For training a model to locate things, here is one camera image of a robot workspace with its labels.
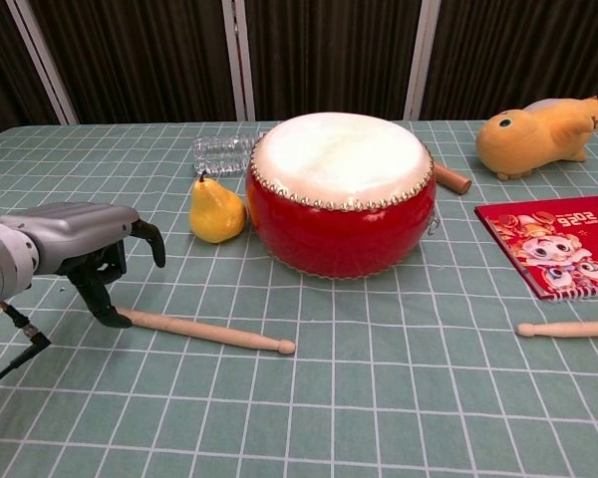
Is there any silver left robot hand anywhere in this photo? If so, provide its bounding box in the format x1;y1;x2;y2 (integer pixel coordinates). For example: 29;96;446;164
0;201;166;330

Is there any light wooden drumstick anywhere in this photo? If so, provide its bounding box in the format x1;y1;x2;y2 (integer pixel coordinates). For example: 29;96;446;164
115;308;297;356
516;321;598;340

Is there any red drum with white skin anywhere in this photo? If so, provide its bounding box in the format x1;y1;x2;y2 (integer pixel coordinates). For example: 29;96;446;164
244;112;436;280

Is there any green grid cutting mat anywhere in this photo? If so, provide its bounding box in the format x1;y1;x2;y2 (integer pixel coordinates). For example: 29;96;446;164
0;119;598;478

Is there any yellow pear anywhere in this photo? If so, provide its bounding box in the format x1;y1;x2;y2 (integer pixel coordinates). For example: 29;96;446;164
188;169;249;245

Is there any clear plastic water bottle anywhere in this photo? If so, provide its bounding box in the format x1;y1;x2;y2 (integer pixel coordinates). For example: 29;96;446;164
192;130;266;178

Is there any brown wooden cylinder stick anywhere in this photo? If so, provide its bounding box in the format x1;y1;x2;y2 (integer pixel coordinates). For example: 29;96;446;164
431;161;472;196

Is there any yellow plush animal toy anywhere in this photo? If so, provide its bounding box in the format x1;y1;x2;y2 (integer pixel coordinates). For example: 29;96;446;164
474;95;598;181

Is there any red cartoon print notebook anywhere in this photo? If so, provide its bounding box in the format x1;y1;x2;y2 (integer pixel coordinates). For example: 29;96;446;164
473;195;598;302

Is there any black cable with angled plug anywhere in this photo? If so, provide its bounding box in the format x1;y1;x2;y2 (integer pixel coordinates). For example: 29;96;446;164
0;300;53;395

